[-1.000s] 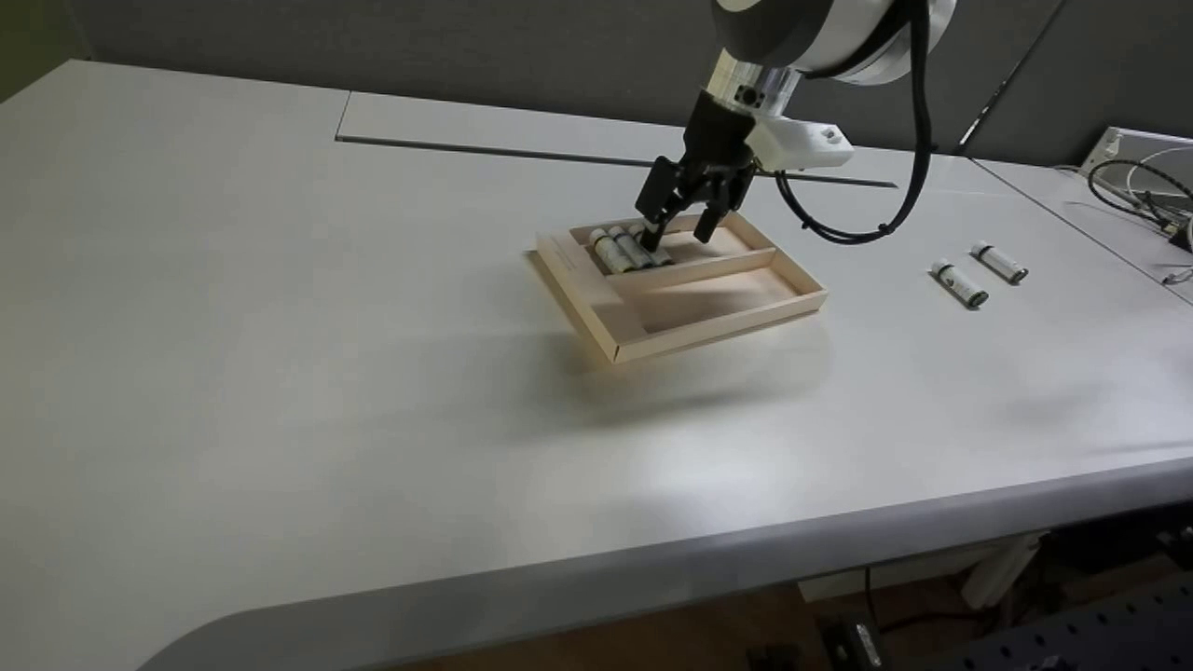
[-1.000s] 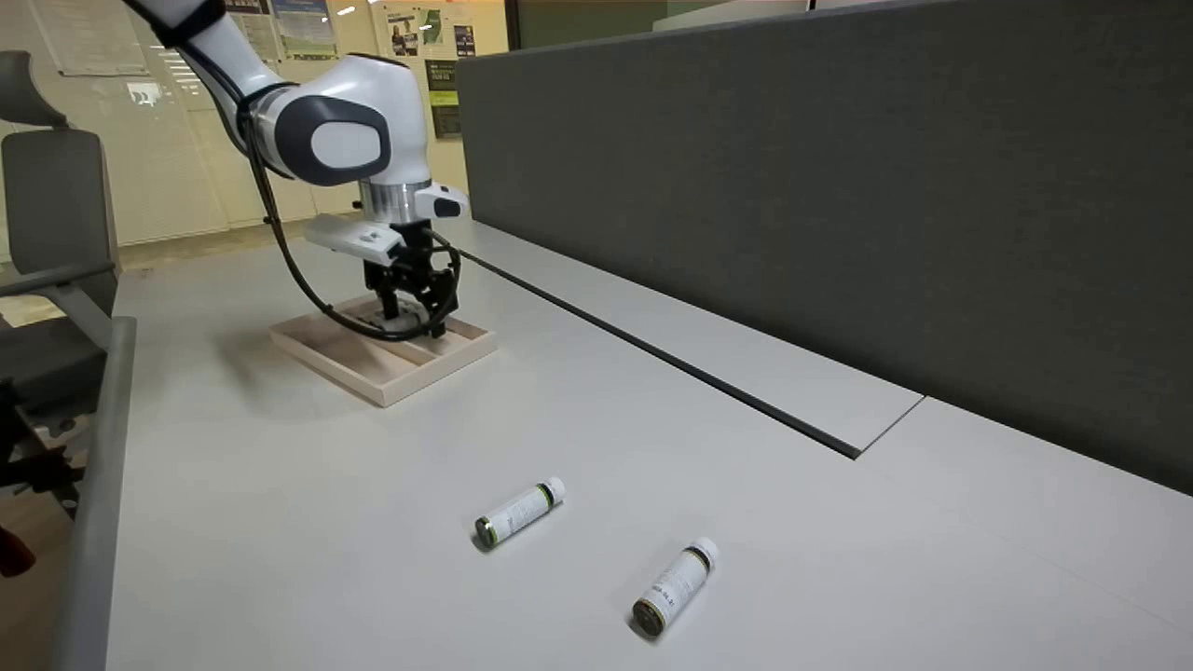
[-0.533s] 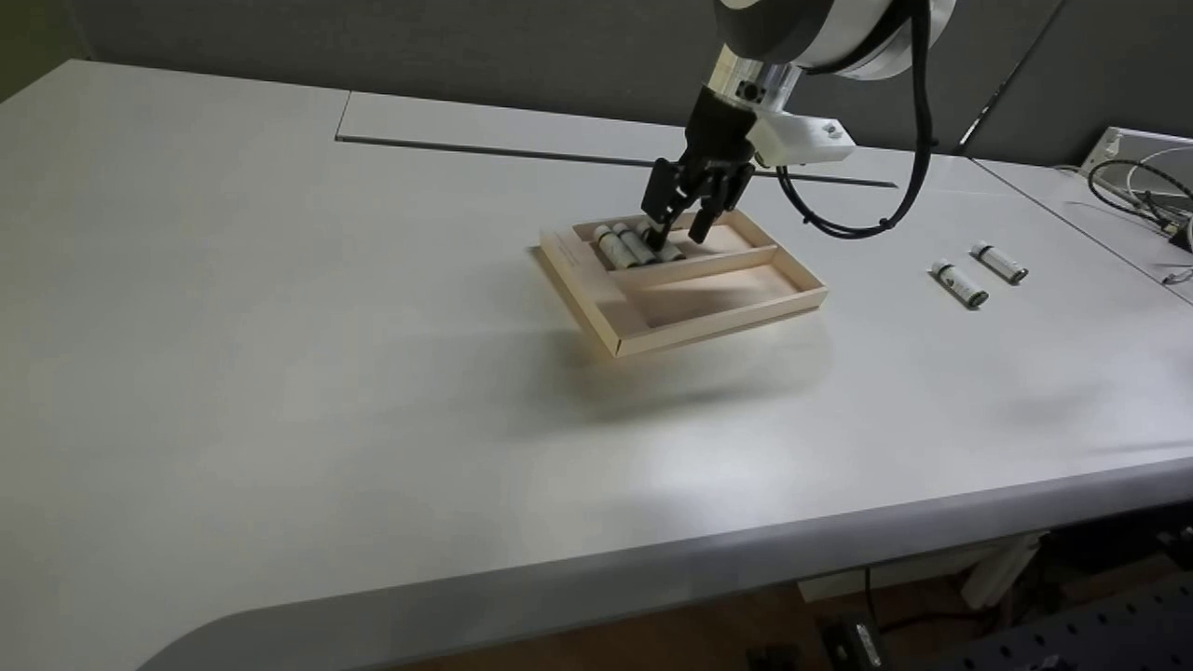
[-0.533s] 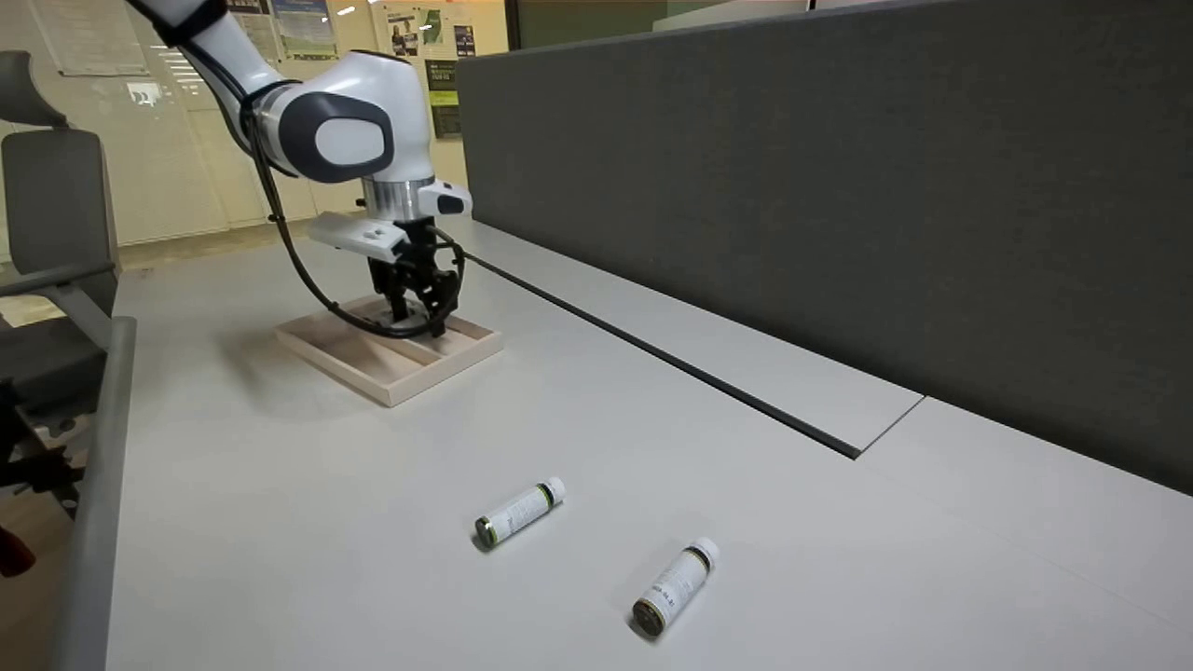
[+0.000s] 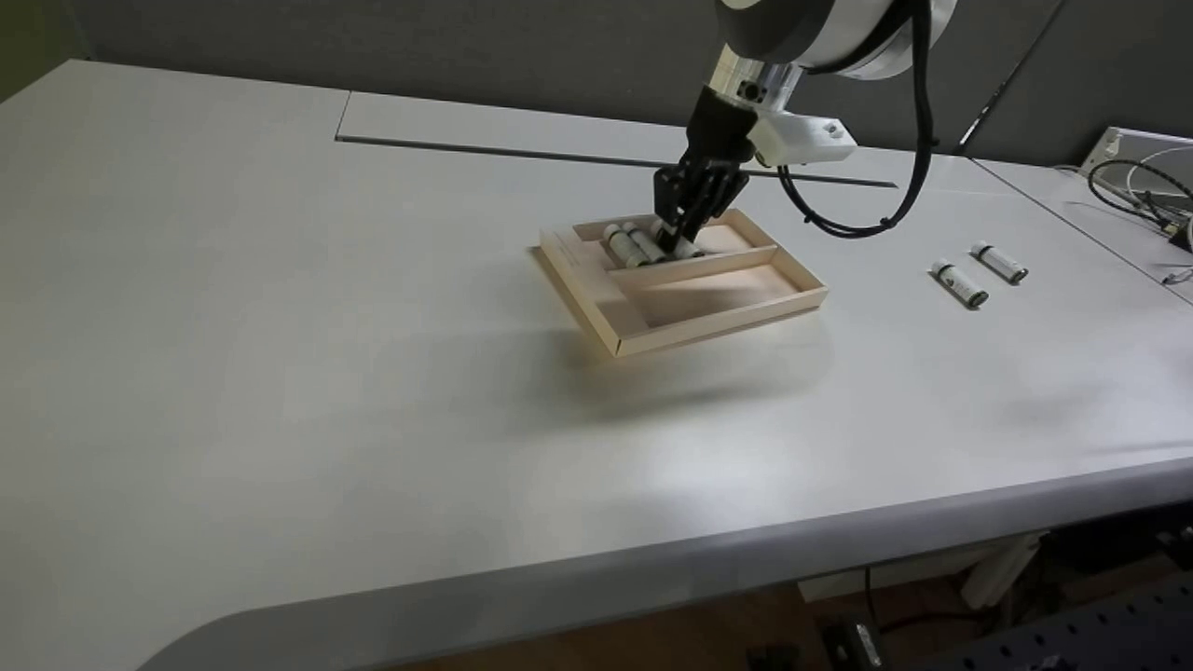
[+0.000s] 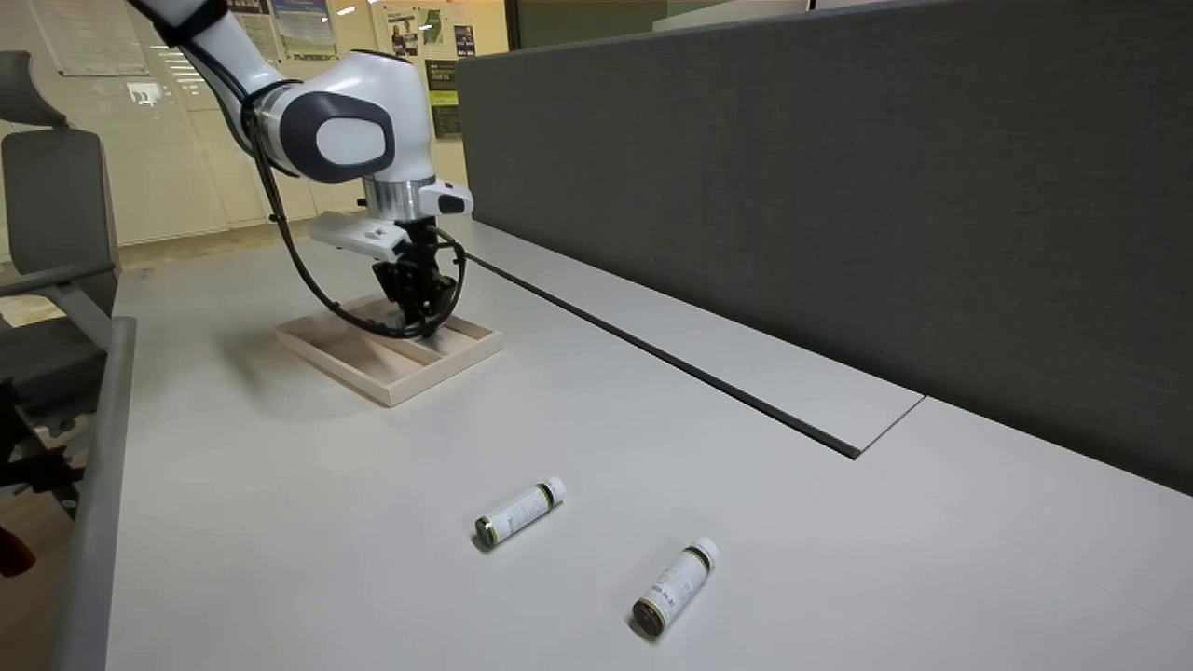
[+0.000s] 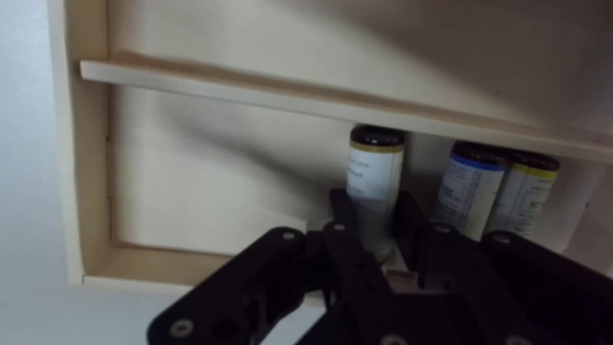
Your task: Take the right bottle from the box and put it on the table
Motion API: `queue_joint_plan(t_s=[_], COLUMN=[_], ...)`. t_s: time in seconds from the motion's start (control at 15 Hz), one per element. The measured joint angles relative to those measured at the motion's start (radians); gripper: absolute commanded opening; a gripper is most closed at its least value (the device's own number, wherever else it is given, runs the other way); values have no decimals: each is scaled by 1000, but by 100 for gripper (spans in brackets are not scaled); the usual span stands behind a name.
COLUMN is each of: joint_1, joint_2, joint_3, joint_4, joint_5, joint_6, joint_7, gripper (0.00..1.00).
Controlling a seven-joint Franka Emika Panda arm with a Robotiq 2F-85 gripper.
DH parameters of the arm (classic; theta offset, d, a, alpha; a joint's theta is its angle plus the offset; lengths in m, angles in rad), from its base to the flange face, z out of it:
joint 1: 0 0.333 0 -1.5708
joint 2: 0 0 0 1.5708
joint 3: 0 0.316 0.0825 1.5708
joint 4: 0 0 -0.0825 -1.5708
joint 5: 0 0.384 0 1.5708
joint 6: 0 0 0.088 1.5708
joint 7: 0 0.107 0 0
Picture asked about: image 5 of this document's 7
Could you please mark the light wooden tray box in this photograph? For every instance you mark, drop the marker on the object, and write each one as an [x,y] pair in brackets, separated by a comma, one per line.
[695,307]

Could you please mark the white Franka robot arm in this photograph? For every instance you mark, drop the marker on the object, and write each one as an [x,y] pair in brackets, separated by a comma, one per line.
[831,30]

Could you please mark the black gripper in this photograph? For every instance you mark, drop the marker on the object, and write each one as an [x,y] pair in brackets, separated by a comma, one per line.
[722,132]

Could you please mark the dark grey partition panel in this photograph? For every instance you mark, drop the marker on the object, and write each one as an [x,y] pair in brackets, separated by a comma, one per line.
[373,51]

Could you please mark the white flat device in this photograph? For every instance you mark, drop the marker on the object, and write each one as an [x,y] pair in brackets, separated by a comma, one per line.
[1140,227]

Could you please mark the white table leg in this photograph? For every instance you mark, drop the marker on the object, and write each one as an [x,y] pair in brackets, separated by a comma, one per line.
[1000,572]

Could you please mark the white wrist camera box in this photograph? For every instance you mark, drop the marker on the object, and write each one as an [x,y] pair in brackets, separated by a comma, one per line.
[802,132]

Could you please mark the black perforated board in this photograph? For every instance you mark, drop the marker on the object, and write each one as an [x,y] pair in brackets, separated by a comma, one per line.
[1082,635]

